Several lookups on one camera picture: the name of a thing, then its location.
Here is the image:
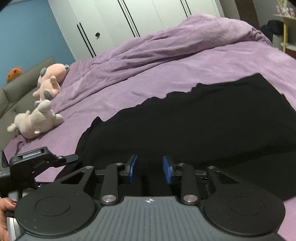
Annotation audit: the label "purple blanket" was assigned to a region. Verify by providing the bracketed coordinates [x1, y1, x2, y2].
[5, 13, 296, 241]

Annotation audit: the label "white side table yellow legs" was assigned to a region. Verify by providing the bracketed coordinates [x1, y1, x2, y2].
[273, 13, 296, 54]

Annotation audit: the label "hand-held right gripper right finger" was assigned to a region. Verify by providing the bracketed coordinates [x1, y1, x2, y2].
[162, 156, 241, 205]

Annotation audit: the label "grey sofa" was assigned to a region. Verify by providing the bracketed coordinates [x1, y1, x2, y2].
[0, 57, 56, 150]

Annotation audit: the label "black long-sleeve shirt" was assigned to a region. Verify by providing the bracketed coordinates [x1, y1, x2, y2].
[74, 72, 296, 202]

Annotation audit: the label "pink table decoration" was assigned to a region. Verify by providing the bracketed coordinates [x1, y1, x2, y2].
[276, 0, 296, 16]

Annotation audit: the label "orange plush toy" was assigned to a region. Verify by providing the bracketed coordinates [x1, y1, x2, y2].
[6, 67, 24, 84]

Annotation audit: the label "person's left hand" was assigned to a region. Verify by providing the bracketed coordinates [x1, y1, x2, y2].
[0, 197, 18, 241]

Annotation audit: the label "brown wooden panel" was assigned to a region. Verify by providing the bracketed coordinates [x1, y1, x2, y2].
[220, 0, 262, 30]

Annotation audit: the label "pale plush toy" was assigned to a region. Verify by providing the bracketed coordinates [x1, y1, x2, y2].
[6, 99, 65, 140]

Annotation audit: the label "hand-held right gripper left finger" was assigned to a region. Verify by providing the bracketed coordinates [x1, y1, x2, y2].
[55, 155, 138, 206]

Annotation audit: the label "pink plush toy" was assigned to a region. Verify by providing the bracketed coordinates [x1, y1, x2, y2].
[32, 63, 70, 104]

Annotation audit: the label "dark clothing heap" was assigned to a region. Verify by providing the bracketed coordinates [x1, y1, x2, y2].
[260, 20, 286, 47]

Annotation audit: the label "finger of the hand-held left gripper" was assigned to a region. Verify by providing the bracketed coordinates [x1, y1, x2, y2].
[35, 154, 80, 184]

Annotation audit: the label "white wardrobe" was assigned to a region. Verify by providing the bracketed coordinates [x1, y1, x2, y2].
[47, 0, 225, 65]

